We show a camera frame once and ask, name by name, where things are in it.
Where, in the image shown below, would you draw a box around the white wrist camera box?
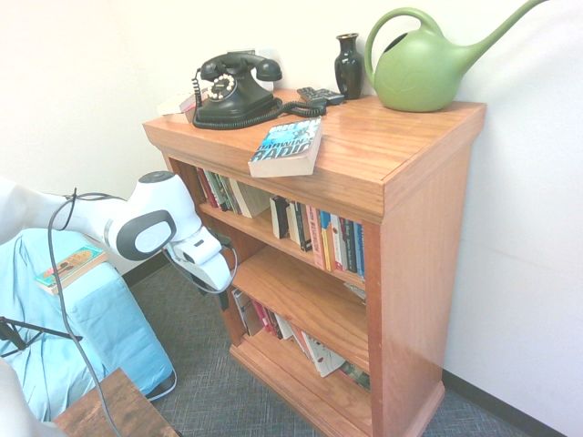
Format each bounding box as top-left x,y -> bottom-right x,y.
174,229 -> 224,266

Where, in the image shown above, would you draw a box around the red spine paperback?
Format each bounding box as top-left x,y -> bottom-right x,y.
196,167 -> 213,207

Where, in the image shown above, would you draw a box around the dark green cover book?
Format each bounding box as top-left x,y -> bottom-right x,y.
337,361 -> 372,393

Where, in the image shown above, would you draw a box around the black white spine book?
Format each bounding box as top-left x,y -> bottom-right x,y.
293,202 -> 313,252

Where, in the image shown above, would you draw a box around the white slim book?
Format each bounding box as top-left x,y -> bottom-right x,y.
274,313 -> 294,341

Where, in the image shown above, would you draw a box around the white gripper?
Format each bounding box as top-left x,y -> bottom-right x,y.
179,250 -> 232,312

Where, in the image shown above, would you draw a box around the grey white cover book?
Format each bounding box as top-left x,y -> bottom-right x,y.
230,288 -> 257,339

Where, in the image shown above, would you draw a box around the white red spine book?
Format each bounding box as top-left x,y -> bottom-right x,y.
329,213 -> 346,273

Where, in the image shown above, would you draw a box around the blue Darwin's Radio paperback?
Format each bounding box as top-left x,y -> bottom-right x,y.
248,116 -> 324,178

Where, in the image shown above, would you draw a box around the light blue covered chair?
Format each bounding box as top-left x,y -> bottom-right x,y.
0,226 -> 177,422

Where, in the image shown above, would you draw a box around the dark grey spine book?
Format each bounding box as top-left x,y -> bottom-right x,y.
339,218 -> 357,275

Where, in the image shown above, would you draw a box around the leaning cream page book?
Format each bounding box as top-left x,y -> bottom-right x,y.
227,178 -> 275,219

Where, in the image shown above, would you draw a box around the black glossy vase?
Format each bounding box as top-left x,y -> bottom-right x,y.
334,33 -> 364,100

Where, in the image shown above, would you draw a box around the black rotary telephone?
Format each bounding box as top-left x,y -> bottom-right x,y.
190,66 -> 329,132
196,51 -> 284,125

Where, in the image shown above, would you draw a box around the white red paperback book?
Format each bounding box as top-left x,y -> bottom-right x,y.
178,84 -> 211,113

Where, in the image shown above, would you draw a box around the green plastic watering can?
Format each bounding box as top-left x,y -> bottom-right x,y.
363,0 -> 555,114

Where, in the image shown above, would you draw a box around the black spine thick book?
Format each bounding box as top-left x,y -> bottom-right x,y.
269,195 -> 291,240

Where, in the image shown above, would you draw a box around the dark green spine paperback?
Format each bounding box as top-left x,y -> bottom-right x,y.
220,175 -> 243,216

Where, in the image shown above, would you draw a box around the black tripod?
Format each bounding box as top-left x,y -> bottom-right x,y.
0,316 -> 85,361

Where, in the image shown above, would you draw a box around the black remote control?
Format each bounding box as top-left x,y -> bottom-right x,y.
317,88 -> 346,107
296,86 -> 328,103

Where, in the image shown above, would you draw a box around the orange teal paperback book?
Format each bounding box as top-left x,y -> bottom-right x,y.
35,245 -> 109,297

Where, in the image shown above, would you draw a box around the pink spine book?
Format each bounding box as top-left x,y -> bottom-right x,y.
305,205 -> 325,269

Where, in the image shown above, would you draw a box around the blue yellow spine book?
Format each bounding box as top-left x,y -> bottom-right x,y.
318,209 -> 334,272

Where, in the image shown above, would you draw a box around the red spine slim book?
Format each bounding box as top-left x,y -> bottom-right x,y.
250,299 -> 284,340

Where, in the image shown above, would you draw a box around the white book red marks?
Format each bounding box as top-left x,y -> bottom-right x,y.
301,330 -> 348,379

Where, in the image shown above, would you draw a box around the wooden bookshelf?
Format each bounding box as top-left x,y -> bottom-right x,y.
142,88 -> 487,437

